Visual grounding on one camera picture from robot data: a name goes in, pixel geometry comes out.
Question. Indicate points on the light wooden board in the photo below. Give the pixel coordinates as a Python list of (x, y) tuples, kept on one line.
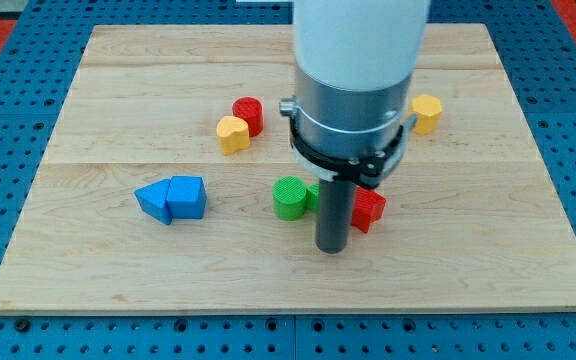
[(472, 224)]

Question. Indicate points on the green block behind rod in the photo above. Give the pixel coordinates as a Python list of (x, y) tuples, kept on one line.
[(312, 197)]

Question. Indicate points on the black clamp ring bracket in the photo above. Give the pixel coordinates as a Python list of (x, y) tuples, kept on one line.
[(363, 157)]

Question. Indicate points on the green cylinder block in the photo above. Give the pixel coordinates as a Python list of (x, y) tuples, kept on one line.
[(289, 198)]

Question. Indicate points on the red cylinder block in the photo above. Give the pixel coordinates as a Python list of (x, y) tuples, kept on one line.
[(250, 109)]

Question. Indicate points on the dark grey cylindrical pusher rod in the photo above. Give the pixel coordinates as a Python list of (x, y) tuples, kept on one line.
[(335, 208)]

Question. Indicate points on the red star block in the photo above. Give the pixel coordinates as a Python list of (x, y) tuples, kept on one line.
[(368, 207)]

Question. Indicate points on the yellow hexagon block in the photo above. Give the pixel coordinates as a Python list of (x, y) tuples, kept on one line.
[(428, 110)]

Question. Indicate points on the yellow heart block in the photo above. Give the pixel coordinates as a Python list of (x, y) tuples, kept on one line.
[(233, 134)]

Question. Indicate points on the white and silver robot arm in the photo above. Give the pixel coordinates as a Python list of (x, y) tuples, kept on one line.
[(354, 61)]

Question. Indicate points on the blue triangle block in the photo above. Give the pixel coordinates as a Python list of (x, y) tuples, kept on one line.
[(152, 200)]

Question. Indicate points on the blue pentagon block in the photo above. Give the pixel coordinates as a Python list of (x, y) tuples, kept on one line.
[(186, 197)]

